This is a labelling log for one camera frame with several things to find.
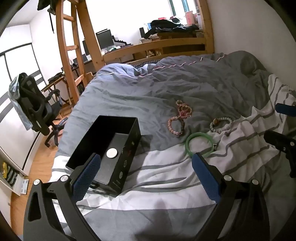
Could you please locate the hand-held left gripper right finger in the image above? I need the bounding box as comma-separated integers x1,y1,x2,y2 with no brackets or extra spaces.
191,152,271,241

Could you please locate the hanging dark strap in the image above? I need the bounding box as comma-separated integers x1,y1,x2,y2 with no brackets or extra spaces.
38,0,57,33

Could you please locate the white bead bracelet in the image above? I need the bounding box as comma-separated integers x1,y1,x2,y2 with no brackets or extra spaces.
210,117,232,133

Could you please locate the light blue cloth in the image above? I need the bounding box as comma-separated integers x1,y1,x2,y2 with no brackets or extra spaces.
8,76,34,129

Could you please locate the pile of black clothes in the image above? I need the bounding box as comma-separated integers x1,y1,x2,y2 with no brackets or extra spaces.
144,18,200,39

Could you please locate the pink crystal bracelet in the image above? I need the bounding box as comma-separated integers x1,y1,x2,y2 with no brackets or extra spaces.
178,105,193,119

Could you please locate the dark bead bracelet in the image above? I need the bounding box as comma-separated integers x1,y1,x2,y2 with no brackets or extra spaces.
177,116,187,136

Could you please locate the white grey striped blanket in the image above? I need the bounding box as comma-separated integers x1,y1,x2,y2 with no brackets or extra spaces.
203,74,296,194

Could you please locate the checkered bed sheet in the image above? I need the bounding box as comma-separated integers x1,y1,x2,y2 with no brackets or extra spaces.
132,58,163,68

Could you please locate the green bangle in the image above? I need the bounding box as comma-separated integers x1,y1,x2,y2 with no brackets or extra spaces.
186,132,213,158

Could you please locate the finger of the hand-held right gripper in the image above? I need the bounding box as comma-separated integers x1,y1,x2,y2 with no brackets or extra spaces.
276,103,296,117
264,130,296,179

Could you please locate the black computer monitor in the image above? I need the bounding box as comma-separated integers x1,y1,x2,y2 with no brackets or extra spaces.
95,29,115,50

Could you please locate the small black monitor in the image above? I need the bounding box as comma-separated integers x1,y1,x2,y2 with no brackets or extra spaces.
82,39,91,56

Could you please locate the black office chair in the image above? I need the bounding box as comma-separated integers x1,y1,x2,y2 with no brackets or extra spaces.
17,72,68,147

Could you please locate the white round disc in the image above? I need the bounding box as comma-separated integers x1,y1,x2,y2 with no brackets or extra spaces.
106,148,119,159

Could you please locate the wooden folding table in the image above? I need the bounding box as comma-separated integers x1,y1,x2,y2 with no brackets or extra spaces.
42,75,73,107

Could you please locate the white striped wardrobe door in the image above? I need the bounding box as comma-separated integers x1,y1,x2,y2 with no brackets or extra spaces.
0,43,47,174

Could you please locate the beaded necklace chain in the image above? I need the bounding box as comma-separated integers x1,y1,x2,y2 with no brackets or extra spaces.
175,100,188,111

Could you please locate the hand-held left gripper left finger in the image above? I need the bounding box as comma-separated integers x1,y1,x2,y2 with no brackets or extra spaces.
23,153,102,241

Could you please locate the pale pink bead bracelet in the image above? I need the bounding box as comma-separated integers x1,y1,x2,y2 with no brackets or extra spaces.
168,115,184,137

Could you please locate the pink container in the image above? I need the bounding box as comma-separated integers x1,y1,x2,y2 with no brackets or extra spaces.
185,10,196,25

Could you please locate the wooden bunk bed frame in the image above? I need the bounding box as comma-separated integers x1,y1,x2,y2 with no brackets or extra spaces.
55,0,215,110

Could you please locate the black rectangular box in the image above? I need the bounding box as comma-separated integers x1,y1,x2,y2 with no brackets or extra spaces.
65,115,142,195

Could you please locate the white shelf unit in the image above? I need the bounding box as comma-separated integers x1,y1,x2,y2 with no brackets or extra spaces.
0,148,30,195

